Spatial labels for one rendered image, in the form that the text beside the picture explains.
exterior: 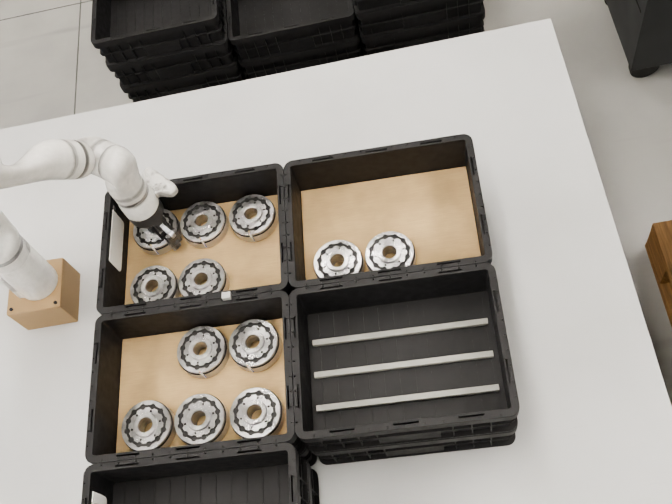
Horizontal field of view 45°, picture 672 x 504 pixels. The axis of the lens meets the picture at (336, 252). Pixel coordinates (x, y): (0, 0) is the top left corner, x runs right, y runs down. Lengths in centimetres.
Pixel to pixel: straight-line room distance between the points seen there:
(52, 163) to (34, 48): 225
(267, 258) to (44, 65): 201
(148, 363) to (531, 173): 96
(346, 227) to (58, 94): 192
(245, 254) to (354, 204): 26
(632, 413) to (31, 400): 129
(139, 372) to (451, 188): 76
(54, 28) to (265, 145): 179
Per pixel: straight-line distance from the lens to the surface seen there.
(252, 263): 174
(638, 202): 273
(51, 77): 350
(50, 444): 192
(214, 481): 161
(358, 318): 164
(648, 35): 276
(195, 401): 163
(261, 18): 279
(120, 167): 153
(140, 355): 174
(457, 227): 171
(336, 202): 177
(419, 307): 164
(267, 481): 158
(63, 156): 144
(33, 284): 189
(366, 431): 146
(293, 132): 206
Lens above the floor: 233
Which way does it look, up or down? 61 degrees down
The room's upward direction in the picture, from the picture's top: 21 degrees counter-clockwise
